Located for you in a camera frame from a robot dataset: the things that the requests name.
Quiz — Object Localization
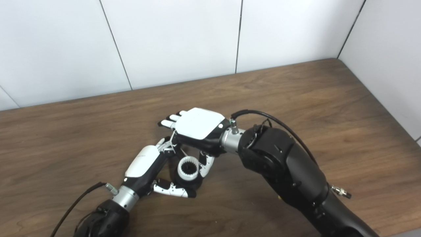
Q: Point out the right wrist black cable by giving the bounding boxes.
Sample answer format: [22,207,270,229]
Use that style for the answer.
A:
[230,110,352,199]

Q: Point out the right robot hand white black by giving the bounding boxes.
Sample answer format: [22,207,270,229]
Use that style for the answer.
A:
[158,108,231,178]

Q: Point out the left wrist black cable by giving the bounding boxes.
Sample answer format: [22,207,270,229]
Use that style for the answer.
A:
[51,182,119,237]

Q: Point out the white toothed ring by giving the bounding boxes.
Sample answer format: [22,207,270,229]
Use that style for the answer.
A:
[178,157,200,181]

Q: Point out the round black plastic part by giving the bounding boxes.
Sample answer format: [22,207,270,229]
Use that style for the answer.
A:
[174,165,204,191]

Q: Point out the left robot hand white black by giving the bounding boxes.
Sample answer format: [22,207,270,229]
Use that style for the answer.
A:
[122,137,197,198]

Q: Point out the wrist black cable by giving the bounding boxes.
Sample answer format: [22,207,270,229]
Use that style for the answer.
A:
[51,182,119,237]
[230,110,352,199]

